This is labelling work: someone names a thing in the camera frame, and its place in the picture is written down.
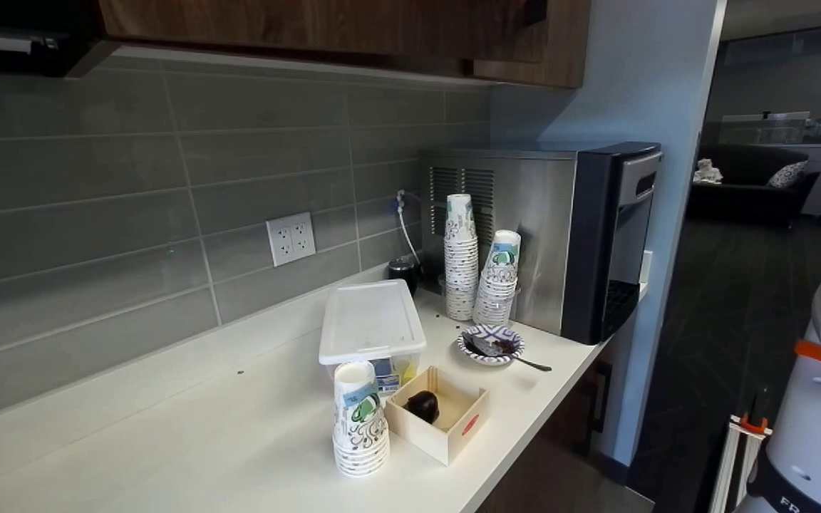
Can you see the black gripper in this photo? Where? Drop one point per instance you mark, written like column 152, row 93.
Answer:
column 533, row 10

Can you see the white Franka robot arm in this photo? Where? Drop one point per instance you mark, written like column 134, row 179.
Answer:
column 819, row 428

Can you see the black sofa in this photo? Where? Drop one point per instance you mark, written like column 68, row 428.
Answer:
column 741, row 196

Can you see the wooden wall cabinet body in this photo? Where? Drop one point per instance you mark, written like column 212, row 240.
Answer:
column 433, row 69

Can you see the light sofa pillow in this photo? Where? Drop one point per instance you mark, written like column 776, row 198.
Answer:
column 788, row 174

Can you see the medium printed paper cup stack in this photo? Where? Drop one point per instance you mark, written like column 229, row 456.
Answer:
column 497, row 280

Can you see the small black pot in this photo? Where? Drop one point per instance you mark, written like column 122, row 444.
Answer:
column 403, row 268

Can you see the metal spoon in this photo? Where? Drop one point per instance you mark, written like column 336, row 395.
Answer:
column 511, row 354

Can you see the wooden cabinet door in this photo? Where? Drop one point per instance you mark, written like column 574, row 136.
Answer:
column 285, row 23
column 563, row 47

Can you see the black object in wooden box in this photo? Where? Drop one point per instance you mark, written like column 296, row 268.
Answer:
column 422, row 405

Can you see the clear plastic container with lid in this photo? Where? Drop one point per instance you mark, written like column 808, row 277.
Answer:
column 370, row 320

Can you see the white wall outlet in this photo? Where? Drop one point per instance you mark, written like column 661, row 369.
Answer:
column 289, row 238

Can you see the small wooden box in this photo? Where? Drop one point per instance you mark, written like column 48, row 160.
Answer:
column 449, row 431

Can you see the white green-logo bottle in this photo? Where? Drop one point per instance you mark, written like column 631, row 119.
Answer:
column 357, row 428

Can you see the steel and black water dispenser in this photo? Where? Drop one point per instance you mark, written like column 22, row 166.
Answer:
column 598, row 238

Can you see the white poles with orange bands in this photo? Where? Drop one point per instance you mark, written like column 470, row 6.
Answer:
column 735, row 466

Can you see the curved metal tube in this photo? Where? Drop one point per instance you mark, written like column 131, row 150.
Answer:
column 404, row 224

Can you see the dark lower cabinet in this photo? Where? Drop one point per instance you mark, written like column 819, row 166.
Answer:
column 563, row 446

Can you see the tall printed paper cup stack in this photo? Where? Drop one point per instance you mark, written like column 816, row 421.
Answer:
column 459, row 257

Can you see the black open wall shelf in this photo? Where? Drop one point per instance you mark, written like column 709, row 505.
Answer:
column 12, row 23

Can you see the white object on sofa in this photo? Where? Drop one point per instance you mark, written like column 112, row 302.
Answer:
column 708, row 173

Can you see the dark small bowl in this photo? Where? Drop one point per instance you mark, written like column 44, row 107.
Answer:
column 473, row 348

